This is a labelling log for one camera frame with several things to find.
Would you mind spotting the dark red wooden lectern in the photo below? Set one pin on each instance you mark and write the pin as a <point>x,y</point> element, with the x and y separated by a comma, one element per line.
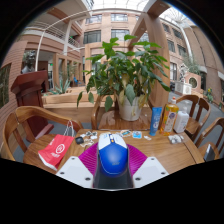
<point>30,93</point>

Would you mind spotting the blue squeeze tube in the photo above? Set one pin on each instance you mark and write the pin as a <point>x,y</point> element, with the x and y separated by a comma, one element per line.
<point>155,120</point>

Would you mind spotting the small blue sticker card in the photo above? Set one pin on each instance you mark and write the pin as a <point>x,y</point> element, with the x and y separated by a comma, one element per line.
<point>137,134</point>

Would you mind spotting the white pump bottle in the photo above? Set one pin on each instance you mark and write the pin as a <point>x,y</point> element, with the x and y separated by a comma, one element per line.
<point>181,122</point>

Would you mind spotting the yellow liquid bottle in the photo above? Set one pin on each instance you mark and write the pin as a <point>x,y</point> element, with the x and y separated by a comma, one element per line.
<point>169,118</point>

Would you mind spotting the black key fob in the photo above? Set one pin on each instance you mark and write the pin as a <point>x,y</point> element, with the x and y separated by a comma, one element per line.
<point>79,140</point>

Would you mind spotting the blue and white computer mouse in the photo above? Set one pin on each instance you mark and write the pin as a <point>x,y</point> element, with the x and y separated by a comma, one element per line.
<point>113,156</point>

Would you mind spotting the dark bust statue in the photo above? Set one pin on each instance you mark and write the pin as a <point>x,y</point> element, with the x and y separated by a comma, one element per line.
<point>29,61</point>

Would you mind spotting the black notebook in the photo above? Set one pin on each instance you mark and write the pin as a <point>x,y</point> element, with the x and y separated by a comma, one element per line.
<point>210,152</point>

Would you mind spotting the spiky agave plant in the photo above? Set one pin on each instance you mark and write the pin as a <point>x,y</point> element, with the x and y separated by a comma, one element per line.
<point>60,88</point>

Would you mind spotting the wooden planter box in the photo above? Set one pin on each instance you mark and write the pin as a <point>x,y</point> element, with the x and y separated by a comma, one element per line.
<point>66,99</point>

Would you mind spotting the white plastic packet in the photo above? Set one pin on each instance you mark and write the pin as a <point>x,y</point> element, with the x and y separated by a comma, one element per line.
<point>175,138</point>

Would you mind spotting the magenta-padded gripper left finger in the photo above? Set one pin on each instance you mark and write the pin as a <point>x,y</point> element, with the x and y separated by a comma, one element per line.
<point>75,170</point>

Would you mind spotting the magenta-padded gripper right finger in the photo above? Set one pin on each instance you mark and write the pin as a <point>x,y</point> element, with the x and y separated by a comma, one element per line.
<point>150,170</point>

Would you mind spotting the green plant in white pot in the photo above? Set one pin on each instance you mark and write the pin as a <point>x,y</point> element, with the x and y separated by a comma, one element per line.
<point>130,73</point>

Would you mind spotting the red paper shopping bag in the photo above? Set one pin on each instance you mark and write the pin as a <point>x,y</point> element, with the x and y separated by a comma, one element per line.
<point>56,150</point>

